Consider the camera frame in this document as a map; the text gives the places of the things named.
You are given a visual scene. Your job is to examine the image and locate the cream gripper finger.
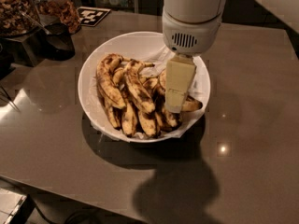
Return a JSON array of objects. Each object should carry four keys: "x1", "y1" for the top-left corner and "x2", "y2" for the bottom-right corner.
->
[{"x1": 165, "y1": 55, "x2": 196, "y2": 113}]

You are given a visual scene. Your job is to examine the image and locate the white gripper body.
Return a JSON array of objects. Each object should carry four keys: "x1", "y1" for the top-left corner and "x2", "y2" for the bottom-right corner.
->
[{"x1": 163, "y1": 7, "x2": 223, "y2": 55}]

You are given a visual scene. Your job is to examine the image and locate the spotted banana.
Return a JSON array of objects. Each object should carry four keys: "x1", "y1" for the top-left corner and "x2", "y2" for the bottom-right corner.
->
[
  {"x1": 97, "y1": 88, "x2": 121, "y2": 130},
  {"x1": 155, "y1": 97, "x2": 182, "y2": 133},
  {"x1": 155, "y1": 69, "x2": 203, "y2": 112},
  {"x1": 124, "y1": 60, "x2": 155, "y2": 114},
  {"x1": 137, "y1": 110, "x2": 160, "y2": 138},
  {"x1": 96, "y1": 53, "x2": 129, "y2": 109},
  {"x1": 121, "y1": 90, "x2": 137, "y2": 137}
]

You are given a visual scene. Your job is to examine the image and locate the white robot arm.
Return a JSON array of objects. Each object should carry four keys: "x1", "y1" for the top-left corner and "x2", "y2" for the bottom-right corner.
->
[{"x1": 162, "y1": 0, "x2": 299, "y2": 113}]

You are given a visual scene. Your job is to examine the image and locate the white bowl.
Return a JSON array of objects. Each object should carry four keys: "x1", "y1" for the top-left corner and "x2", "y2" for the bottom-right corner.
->
[{"x1": 77, "y1": 31, "x2": 211, "y2": 144}]

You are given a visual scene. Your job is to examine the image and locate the black white marker tag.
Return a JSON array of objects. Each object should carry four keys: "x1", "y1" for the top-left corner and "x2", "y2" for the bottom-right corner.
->
[{"x1": 78, "y1": 7, "x2": 110, "y2": 27}]

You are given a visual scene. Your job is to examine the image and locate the black scoop cup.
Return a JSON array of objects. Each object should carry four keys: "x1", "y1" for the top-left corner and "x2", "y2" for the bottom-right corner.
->
[{"x1": 21, "y1": 12, "x2": 76, "y2": 62}]

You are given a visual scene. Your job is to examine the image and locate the glass jar of snacks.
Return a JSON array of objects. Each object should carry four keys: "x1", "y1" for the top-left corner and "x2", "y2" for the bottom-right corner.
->
[{"x1": 33, "y1": 0, "x2": 80, "y2": 35}]

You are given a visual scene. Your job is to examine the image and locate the dark stand block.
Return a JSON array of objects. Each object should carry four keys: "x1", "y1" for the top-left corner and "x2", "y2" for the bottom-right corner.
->
[{"x1": 0, "y1": 29, "x2": 44, "y2": 67}]

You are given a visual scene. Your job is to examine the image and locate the glass jar of nuts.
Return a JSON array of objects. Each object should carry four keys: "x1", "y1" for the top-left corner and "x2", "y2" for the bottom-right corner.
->
[{"x1": 0, "y1": 0, "x2": 39, "y2": 37}]

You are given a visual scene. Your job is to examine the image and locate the white box lower left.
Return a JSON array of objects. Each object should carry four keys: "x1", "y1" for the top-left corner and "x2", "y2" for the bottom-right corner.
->
[{"x1": 0, "y1": 189, "x2": 27, "y2": 224}]

